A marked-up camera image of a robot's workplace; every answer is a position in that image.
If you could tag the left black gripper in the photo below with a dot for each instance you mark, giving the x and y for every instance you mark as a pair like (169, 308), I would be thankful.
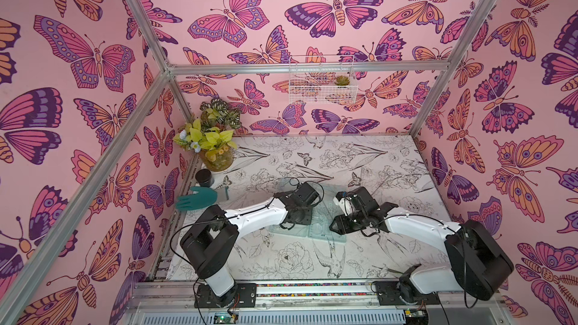
(308, 217)

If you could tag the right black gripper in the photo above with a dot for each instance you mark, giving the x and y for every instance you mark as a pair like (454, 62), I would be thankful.
(345, 221)

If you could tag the clear triangle ruler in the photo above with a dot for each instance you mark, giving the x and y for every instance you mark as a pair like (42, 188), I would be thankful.
(319, 229)

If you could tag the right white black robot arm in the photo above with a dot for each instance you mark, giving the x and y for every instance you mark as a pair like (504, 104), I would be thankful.
(477, 266)

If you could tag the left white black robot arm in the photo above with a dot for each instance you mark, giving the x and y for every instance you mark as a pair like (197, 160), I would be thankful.
(208, 242)

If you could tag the teal rubber glove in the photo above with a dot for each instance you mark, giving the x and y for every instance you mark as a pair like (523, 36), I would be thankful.
(199, 198)

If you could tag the small black cup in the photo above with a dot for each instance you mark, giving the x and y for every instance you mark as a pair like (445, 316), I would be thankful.
(204, 178)

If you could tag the yellow-green flower vase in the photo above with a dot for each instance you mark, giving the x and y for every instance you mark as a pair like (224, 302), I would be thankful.
(214, 145)

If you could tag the striped leaf potted plant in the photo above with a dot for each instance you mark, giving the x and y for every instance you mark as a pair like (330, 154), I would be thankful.
(218, 113)

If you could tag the small succulent in basket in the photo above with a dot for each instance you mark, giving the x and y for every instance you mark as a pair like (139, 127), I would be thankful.
(342, 81)

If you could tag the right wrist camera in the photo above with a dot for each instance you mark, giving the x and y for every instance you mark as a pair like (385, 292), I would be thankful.
(342, 202)

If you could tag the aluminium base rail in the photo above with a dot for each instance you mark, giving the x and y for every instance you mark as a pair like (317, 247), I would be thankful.
(359, 301)

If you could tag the white wire wall basket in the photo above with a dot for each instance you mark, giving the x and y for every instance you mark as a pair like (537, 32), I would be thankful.
(313, 82)

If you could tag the aluminium frame bars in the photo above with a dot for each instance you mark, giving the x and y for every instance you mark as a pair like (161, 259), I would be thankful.
(35, 271)

